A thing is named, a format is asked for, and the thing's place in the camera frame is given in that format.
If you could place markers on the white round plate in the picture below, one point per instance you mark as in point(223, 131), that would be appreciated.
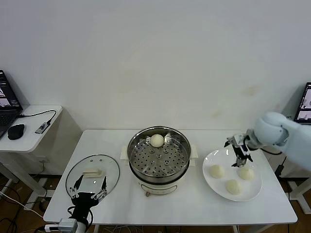
point(252, 190)

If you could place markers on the cream electric cooking pot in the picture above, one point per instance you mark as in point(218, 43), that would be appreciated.
point(160, 188)

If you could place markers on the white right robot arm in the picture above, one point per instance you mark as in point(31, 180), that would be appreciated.
point(272, 131)

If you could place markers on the black laptop with wide screen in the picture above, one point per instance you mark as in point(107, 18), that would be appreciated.
point(7, 92)

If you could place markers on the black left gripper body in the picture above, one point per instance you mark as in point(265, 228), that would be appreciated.
point(83, 204)

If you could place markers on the white side table rounded corner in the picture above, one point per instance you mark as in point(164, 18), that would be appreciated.
point(31, 140)

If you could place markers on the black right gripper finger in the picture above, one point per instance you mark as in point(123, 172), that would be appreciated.
point(229, 142)
point(240, 156)

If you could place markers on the perforated steel steamer basket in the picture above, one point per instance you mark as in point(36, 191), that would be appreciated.
point(179, 160)

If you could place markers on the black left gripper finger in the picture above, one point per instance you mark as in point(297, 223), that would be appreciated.
point(100, 194)
point(74, 191)

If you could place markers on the black laptop with narrow screen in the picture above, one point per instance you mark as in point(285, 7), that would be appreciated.
point(305, 106)

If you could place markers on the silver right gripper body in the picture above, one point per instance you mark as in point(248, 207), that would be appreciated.
point(240, 141)

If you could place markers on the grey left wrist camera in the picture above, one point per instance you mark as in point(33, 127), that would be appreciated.
point(68, 224)

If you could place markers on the white steamed baozi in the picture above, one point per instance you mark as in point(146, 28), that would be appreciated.
point(233, 187)
point(217, 171)
point(156, 140)
point(246, 173)

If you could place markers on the black computer mouse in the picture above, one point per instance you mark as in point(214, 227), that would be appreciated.
point(16, 131)

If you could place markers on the small grey usb device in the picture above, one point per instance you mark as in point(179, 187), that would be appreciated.
point(43, 127)

